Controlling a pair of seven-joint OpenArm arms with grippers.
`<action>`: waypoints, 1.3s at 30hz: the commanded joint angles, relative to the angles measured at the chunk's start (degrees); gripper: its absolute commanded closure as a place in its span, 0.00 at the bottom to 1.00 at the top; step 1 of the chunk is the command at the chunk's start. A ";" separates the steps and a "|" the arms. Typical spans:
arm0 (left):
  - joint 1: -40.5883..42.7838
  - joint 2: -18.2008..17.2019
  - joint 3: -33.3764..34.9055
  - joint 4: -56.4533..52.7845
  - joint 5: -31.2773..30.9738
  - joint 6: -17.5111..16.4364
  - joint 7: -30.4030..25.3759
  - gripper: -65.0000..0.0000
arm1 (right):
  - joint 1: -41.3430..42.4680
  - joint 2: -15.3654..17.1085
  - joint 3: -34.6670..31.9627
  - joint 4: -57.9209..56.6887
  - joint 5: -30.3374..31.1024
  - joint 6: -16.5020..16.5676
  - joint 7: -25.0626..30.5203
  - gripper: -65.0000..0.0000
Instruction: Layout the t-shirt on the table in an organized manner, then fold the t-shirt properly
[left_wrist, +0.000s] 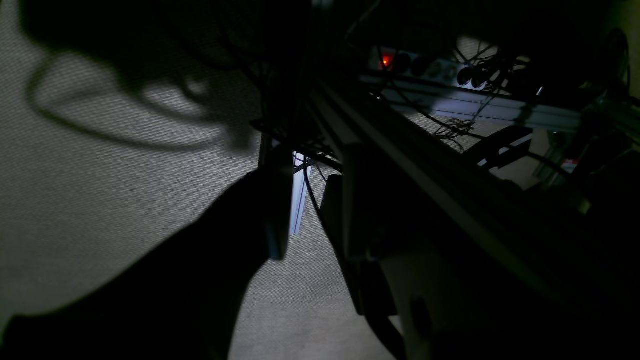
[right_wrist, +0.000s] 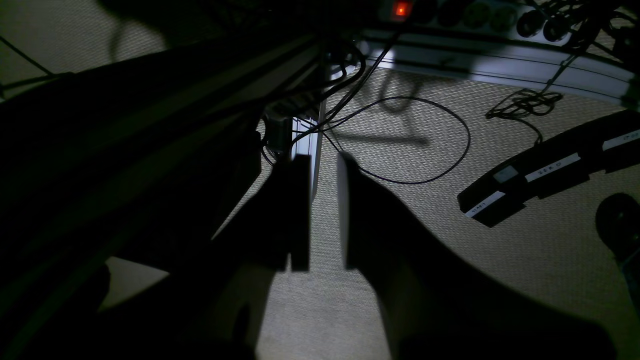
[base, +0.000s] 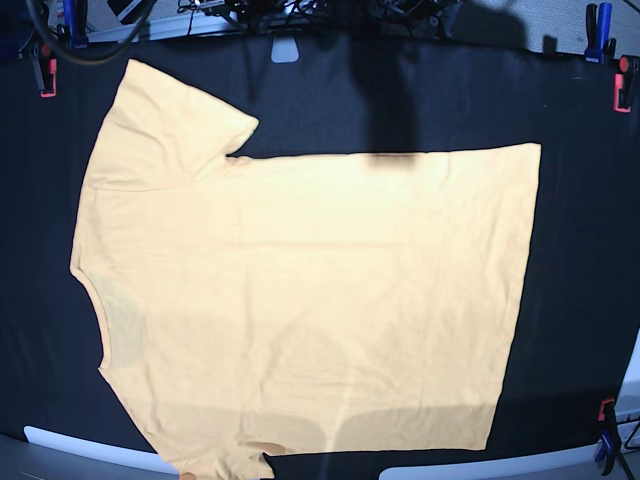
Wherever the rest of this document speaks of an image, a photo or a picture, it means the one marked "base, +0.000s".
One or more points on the aluminium rail with cables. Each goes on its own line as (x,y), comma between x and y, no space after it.
(171,19)

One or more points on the blue clamp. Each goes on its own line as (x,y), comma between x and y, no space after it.
(600,46)
(75,20)
(604,456)

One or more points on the blue clamp far left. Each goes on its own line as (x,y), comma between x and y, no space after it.
(75,20)

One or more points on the red black clamp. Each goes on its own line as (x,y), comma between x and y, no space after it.
(607,418)
(45,69)
(628,67)

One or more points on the yellow t-shirt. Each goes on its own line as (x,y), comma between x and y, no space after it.
(306,304)

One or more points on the grey camera mount base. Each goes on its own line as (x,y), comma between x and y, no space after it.
(284,50)

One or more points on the red black clamp far right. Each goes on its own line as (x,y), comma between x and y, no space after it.
(628,67)

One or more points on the red black clamp near right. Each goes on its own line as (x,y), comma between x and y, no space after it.
(607,418)

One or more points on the black table cloth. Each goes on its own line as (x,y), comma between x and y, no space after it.
(579,314)

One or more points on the red black clamp far left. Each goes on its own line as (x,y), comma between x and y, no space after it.
(45,69)

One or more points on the blue clamp far right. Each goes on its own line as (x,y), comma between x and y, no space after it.
(600,46)

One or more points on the blue clamp near right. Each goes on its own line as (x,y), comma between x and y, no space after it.
(604,456)

